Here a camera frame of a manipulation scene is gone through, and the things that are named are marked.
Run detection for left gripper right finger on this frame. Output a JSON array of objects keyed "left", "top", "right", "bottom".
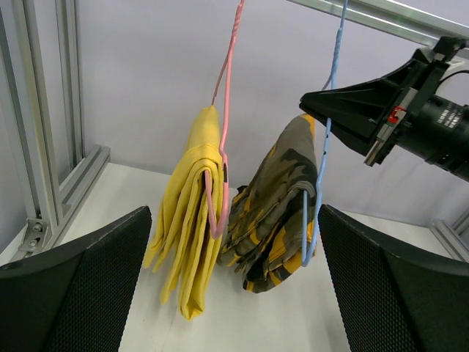
[{"left": 319, "top": 205, "right": 468, "bottom": 351}]

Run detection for right aluminium frame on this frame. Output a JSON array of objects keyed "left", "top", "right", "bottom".
[{"left": 429, "top": 209, "right": 468, "bottom": 263}]

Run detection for aluminium hanging rail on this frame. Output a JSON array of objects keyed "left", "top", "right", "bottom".
[{"left": 295, "top": 0, "right": 468, "bottom": 46}]

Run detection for blue hanger with camo trousers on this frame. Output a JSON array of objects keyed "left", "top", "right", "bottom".
[{"left": 301, "top": 0, "right": 349, "bottom": 267}]

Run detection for grey yellow camouflage trousers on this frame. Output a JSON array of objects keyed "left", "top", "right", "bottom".
[{"left": 218, "top": 114, "right": 317, "bottom": 293}]

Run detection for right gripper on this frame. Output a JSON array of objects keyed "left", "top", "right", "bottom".
[{"left": 300, "top": 36, "right": 464, "bottom": 166}]

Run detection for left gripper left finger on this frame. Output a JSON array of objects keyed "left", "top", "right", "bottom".
[{"left": 1, "top": 206, "right": 152, "bottom": 351}]

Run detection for aluminium frame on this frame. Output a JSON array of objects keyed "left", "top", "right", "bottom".
[
  {"left": 429, "top": 209, "right": 468, "bottom": 263},
  {"left": 1, "top": 1, "right": 110, "bottom": 261}
]

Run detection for pink wire hanger far left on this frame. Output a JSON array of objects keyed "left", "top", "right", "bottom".
[{"left": 204, "top": 0, "right": 245, "bottom": 240}]

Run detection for left aluminium frame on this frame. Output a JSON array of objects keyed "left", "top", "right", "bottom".
[{"left": 1, "top": 1, "right": 110, "bottom": 261}]

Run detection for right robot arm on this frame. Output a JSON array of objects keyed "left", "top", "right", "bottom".
[{"left": 300, "top": 37, "right": 468, "bottom": 180}]

